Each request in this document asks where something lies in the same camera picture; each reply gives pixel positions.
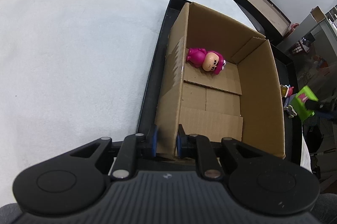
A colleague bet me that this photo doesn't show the pink toy figure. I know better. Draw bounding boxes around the pink toy figure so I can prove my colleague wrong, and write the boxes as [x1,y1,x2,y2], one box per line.
[186,48,226,75]

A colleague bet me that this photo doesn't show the red and blue small figurine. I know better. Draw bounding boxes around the red and blue small figurine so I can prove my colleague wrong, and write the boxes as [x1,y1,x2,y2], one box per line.
[280,84,294,98]

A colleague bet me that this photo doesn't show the green hexagonal box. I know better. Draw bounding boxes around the green hexagonal box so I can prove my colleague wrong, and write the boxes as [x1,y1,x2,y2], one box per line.
[290,86,318,122]

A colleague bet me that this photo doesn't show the lavender cube toy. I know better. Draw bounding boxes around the lavender cube toy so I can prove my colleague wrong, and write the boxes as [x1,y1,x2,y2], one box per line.
[283,95,297,118]

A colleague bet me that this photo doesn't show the white tablecloth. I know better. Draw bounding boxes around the white tablecloth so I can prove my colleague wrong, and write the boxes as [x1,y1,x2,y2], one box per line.
[0,0,313,206]

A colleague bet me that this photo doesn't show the brown cardboard box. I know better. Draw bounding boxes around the brown cardboard box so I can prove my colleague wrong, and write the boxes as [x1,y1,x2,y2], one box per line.
[155,3,285,158]

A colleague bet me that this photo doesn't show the black tray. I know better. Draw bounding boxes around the black tray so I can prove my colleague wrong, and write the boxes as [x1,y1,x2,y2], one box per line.
[136,0,302,165]

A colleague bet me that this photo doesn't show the black framed brown board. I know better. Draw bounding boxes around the black framed brown board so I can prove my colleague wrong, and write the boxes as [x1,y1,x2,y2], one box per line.
[234,0,291,45]

